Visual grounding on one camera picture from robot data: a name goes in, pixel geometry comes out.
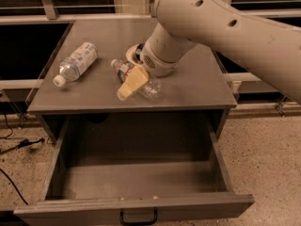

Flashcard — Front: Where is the black cable on floor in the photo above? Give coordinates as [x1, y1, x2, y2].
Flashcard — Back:
[0, 168, 30, 205]

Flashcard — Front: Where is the open grey top drawer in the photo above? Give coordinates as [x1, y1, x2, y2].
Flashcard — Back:
[14, 112, 254, 226]

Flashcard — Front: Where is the metal window railing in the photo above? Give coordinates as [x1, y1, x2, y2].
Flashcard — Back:
[0, 0, 301, 26]

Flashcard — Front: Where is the white bowl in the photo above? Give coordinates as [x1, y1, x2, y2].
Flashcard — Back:
[126, 44, 143, 65]

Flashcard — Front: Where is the grey cabinet with top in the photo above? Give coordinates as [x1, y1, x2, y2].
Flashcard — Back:
[29, 17, 236, 137]

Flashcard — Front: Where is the water bottle white label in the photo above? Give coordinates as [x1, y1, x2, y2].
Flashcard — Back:
[53, 42, 97, 87]

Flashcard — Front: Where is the clear bottle red label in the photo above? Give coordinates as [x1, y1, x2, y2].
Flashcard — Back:
[111, 59, 161, 99]

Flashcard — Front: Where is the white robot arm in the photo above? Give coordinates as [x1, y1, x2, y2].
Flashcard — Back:
[127, 0, 301, 104]

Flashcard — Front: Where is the black drawer handle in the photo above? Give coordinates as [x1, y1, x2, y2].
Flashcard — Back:
[119, 209, 158, 226]

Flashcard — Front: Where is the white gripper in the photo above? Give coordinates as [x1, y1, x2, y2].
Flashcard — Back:
[117, 42, 178, 101]

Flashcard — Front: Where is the crushed blue soda can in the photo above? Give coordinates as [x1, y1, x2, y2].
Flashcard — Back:
[135, 43, 145, 61]

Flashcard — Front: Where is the black cable with plug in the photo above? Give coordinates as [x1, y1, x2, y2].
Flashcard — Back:
[0, 137, 46, 155]

